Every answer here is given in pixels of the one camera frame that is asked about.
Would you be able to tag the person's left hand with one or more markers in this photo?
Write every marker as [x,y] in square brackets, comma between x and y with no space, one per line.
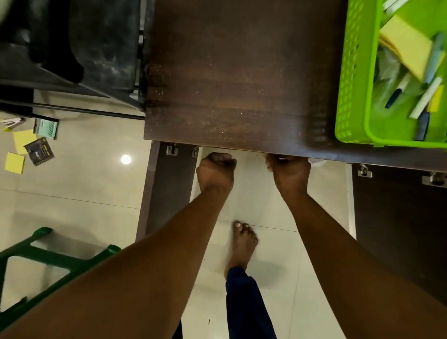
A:
[216,173]

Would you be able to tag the green plastic basket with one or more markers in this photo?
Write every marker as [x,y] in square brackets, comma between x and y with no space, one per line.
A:
[352,87]

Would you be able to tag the person's left forearm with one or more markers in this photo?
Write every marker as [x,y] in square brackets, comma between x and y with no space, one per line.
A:
[122,279]

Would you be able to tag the person's right hand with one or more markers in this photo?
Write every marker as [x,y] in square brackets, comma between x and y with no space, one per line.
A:
[290,174]

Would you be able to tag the green plastic stool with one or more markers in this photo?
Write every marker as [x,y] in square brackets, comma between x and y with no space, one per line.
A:
[45,256]

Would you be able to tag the pale teal packet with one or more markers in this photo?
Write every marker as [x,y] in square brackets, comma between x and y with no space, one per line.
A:
[46,128]

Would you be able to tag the clear plastic bag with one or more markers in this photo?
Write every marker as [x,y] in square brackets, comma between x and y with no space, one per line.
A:
[386,73]

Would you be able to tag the small dark packet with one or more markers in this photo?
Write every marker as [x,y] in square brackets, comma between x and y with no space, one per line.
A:
[39,152]

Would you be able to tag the person's right forearm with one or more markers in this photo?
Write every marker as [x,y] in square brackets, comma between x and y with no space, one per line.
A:
[366,279]

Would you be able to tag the blue pen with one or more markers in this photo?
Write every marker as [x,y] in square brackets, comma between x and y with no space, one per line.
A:
[422,127]

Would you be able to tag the dark blue trousers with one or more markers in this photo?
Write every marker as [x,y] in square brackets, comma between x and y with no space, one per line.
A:
[248,307]

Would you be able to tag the short white chalk piece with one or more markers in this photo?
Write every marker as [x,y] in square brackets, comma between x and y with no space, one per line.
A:
[393,5]

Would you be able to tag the black metal shoe rack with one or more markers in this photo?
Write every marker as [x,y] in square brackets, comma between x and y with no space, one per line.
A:
[104,52]

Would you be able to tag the teal pen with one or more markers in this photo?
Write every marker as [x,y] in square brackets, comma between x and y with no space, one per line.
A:
[434,56]

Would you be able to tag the yellow sticky note pad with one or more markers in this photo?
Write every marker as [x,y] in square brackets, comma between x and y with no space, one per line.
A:
[407,43]

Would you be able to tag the person's right foot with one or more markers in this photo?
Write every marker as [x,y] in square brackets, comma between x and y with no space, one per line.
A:
[242,244]

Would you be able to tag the dark brown low bench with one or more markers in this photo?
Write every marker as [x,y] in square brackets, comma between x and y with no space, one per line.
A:
[244,70]

